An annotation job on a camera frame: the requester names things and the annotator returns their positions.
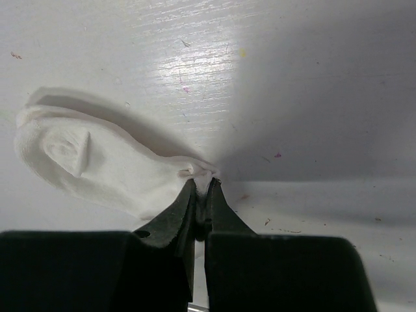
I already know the white sock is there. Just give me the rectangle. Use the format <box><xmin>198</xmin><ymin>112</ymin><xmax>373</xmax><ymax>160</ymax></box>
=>
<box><xmin>14</xmin><ymin>92</ymin><xmax>220</xmax><ymax>220</ymax></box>

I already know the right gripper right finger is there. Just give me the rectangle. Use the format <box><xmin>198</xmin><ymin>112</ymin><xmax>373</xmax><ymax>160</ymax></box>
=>
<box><xmin>199</xmin><ymin>179</ymin><xmax>376</xmax><ymax>311</ymax></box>

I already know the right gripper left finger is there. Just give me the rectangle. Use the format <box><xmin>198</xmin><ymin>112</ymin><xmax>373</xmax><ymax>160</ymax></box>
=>
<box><xmin>1</xmin><ymin>181</ymin><xmax>196</xmax><ymax>311</ymax></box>

